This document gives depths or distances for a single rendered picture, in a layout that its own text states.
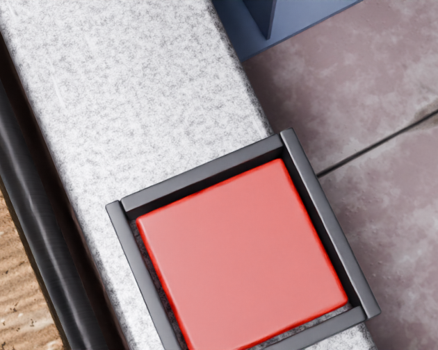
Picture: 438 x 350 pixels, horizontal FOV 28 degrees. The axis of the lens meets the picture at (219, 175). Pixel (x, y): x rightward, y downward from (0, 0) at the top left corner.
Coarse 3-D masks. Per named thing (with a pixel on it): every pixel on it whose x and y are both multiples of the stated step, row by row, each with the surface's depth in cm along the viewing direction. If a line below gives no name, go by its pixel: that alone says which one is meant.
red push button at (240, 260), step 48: (240, 192) 32; (288, 192) 32; (144, 240) 32; (192, 240) 32; (240, 240) 32; (288, 240) 32; (192, 288) 31; (240, 288) 31; (288, 288) 31; (336, 288) 31; (192, 336) 31; (240, 336) 31
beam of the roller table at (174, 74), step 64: (0, 0) 36; (64, 0) 36; (128, 0) 36; (192, 0) 36; (64, 64) 35; (128, 64) 35; (192, 64) 35; (64, 128) 34; (128, 128) 34; (192, 128) 34; (256, 128) 34; (128, 192) 34; (128, 320) 32; (320, 320) 32
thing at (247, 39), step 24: (216, 0) 134; (240, 0) 135; (264, 0) 124; (288, 0) 135; (312, 0) 135; (336, 0) 135; (360, 0) 135; (240, 24) 134; (264, 24) 130; (288, 24) 134; (312, 24) 134; (240, 48) 132; (264, 48) 133
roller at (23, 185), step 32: (0, 96) 35; (0, 128) 34; (0, 160) 34; (32, 160) 35; (32, 192) 34; (32, 224) 33; (64, 256) 34; (64, 288) 33; (64, 320) 32; (96, 320) 34
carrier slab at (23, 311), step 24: (0, 192) 31; (0, 216) 31; (0, 240) 31; (24, 240) 32; (0, 264) 31; (24, 264) 31; (0, 288) 30; (24, 288) 30; (0, 312) 30; (24, 312) 30; (48, 312) 30; (0, 336) 30; (24, 336) 30; (48, 336) 30
